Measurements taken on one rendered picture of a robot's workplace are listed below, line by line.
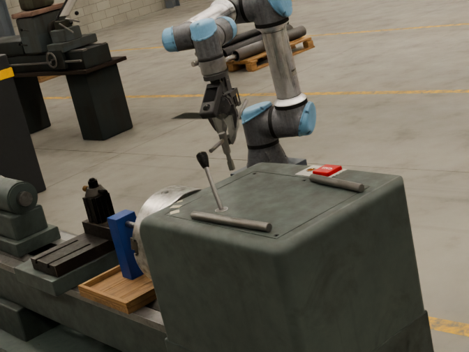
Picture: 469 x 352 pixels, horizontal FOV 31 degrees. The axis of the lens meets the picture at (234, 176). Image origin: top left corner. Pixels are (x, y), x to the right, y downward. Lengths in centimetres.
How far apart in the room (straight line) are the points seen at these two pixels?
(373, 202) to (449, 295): 223
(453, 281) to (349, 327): 234
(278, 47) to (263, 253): 105
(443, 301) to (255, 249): 239
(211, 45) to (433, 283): 242
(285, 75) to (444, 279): 194
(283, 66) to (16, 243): 135
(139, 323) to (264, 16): 107
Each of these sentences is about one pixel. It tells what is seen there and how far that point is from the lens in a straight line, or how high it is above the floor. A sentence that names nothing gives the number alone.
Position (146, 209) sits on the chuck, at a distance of 258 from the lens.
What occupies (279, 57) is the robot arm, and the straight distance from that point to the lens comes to 288.
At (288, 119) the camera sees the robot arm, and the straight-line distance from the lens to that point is 293.
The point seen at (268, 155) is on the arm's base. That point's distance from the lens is 301.
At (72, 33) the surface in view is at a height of 114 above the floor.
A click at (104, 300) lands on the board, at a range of 286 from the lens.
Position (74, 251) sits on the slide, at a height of 97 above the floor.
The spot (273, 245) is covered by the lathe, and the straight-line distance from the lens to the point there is 198.
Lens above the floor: 200
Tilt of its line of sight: 17 degrees down
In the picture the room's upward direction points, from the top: 13 degrees counter-clockwise
